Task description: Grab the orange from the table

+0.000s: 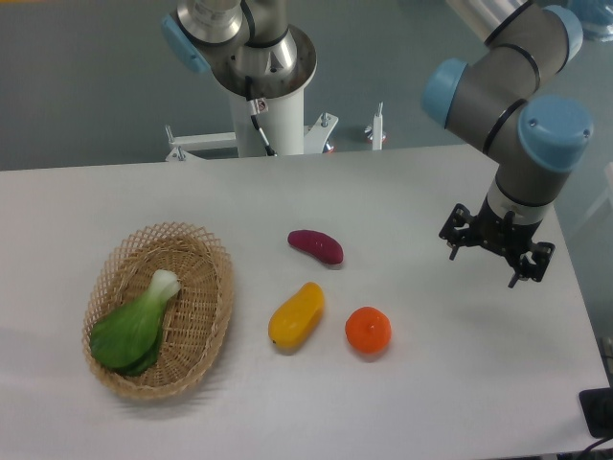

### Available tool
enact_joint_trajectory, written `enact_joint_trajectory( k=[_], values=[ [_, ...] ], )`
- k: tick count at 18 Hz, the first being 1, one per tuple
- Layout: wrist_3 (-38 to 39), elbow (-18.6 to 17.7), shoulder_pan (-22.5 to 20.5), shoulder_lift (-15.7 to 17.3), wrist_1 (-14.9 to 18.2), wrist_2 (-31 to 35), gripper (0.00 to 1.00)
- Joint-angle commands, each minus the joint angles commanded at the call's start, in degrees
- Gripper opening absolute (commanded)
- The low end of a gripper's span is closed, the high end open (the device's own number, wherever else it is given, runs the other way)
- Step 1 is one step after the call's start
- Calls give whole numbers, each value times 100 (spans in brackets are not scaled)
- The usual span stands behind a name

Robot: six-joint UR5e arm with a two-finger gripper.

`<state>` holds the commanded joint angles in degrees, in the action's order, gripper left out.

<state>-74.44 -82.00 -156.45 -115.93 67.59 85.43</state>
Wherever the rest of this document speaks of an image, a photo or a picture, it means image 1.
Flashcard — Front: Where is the purple sweet potato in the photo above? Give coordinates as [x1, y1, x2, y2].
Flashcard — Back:
[287, 230, 344, 265]

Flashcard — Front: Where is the yellow mango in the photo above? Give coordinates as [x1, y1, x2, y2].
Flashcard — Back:
[268, 282, 326, 352]

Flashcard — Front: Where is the black device at table edge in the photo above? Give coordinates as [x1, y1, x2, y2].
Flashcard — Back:
[579, 387, 612, 438]

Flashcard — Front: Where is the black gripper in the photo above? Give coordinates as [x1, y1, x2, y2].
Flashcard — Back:
[439, 197, 556, 288]

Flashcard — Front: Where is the woven wicker basket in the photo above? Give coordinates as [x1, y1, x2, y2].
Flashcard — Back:
[82, 222, 234, 400]

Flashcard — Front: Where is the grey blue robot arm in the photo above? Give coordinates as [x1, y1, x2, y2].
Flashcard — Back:
[161, 1, 594, 282]

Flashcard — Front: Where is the green bok choy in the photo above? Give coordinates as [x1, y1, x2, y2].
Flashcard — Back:
[89, 269, 181, 377]

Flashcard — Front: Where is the orange fruit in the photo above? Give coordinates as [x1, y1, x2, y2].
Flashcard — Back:
[345, 306, 392, 355]

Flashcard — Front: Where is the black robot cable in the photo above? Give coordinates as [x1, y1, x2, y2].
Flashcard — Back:
[243, 75, 279, 157]

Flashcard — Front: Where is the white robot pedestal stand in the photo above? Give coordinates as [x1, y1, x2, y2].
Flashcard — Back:
[164, 28, 389, 162]

